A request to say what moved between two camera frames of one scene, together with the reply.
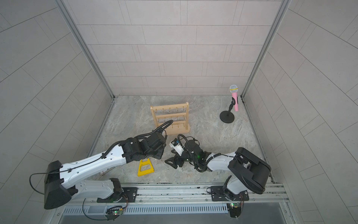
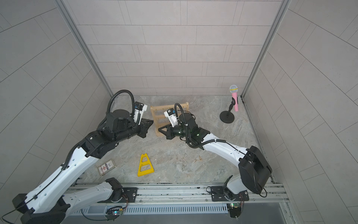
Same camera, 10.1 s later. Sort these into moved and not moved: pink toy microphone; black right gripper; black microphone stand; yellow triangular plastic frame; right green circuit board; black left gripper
Moved: black right gripper; black left gripper
Not moved: pink toy microphone; right green circuit board; black microphone stand; yellow triangular plastic frame
